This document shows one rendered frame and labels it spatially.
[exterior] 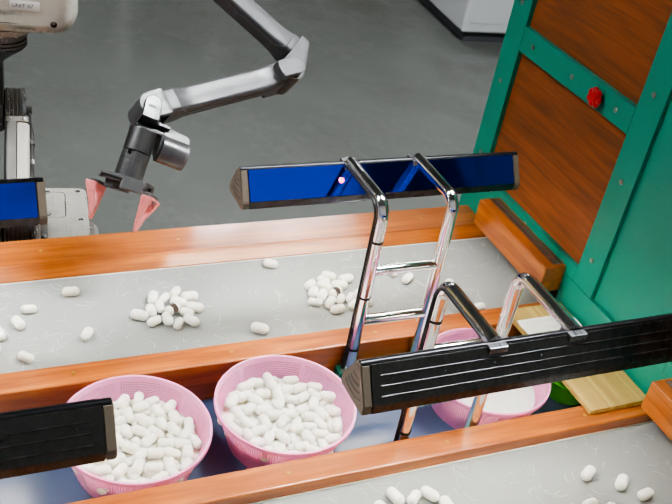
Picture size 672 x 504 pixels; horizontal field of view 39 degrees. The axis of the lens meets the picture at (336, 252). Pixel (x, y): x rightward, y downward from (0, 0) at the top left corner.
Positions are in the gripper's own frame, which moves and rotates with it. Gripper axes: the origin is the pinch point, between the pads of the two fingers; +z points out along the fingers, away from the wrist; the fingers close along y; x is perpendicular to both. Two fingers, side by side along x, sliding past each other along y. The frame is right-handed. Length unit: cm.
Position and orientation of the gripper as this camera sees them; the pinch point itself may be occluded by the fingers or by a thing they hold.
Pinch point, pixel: (113, 221)
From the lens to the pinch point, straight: 197.4
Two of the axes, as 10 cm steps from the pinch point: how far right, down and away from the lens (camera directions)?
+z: -2.9, 9.5, -1.1
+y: -9.5, -2.8, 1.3
